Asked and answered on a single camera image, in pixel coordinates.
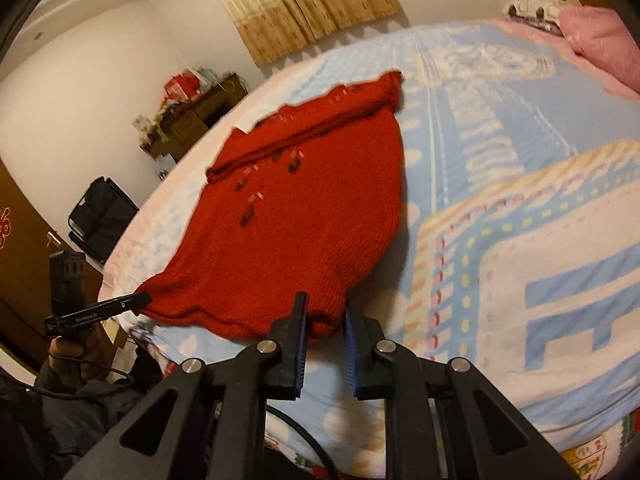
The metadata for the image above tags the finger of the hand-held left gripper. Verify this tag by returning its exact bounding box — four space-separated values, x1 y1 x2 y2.
97 292 152 317

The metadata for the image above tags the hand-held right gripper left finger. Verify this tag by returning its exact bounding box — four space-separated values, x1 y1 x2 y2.
65 291 309 480

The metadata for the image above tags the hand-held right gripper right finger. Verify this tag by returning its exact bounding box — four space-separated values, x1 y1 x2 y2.
344 305 581 480

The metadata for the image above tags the red knitted sweater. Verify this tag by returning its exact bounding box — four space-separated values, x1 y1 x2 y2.
134 71 405 343

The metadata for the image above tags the person's left forearm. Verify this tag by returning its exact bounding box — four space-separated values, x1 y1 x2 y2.
0 360 162 480

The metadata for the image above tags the person's left hand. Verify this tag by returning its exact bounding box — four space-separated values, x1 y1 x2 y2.
47 332 110 387

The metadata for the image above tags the brown wooden door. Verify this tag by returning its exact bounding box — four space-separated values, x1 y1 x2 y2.
0 157 107 361

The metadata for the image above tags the black folding chair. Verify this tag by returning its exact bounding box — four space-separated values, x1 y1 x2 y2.
67 176 140 266

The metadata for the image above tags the white paper bag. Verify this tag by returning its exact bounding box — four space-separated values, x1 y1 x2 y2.
155 152 179 182

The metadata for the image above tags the dark wooden desk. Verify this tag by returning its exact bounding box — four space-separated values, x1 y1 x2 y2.
140 74 248 163

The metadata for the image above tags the red gift box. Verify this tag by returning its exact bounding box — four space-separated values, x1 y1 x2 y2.
164 74 197 102

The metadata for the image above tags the blue printed blanket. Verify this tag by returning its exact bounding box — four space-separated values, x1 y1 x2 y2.
100 17 640 480

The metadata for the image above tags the cartoon print bed sheet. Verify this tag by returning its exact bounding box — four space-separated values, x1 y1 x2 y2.
260 410 640 480

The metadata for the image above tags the beige floral curtain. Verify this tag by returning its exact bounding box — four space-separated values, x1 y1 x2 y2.
192 0 403 67

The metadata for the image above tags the pink ruffled bedspread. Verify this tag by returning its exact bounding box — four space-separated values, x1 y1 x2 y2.
492 16 640 107

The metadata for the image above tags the patterned pillow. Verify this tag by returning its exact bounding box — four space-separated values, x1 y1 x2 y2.
502 0 571 36

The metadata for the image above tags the pink quilt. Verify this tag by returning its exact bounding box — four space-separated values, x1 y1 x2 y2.
559 6 640 87

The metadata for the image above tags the black cable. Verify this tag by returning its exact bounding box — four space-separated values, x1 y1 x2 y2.
265 402 335 480
27 352 137 402

